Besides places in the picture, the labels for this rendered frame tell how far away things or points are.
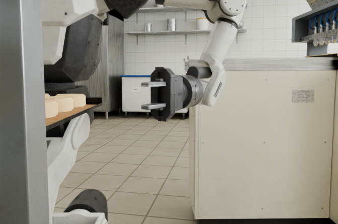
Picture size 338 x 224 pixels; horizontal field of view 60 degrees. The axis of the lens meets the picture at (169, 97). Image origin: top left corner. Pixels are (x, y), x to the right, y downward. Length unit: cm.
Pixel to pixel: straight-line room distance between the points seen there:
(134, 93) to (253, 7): 263
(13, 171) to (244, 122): 134
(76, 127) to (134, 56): 509
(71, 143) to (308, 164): 121
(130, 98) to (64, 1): 448
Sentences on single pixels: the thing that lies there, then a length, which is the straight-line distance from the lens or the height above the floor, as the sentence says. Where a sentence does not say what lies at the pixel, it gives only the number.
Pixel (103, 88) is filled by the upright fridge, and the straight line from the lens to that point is 508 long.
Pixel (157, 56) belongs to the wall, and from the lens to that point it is 572.
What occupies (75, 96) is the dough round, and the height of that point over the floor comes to 79.
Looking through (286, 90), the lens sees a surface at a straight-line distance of 154.
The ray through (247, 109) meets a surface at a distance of 149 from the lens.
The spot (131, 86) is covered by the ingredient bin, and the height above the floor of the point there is 57.
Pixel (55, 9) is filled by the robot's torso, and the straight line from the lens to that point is 77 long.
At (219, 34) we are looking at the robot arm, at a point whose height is 93.
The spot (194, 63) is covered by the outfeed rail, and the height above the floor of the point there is 87.
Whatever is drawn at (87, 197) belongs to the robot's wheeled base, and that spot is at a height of 36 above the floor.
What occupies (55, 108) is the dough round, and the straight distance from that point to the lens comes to 41.
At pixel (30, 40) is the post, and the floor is 85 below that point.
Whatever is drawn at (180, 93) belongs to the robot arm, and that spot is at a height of 78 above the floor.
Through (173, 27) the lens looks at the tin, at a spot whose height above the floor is 162.
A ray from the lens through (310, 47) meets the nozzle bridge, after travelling 214.
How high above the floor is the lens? 83
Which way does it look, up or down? 5 degrees down
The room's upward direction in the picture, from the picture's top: straight up
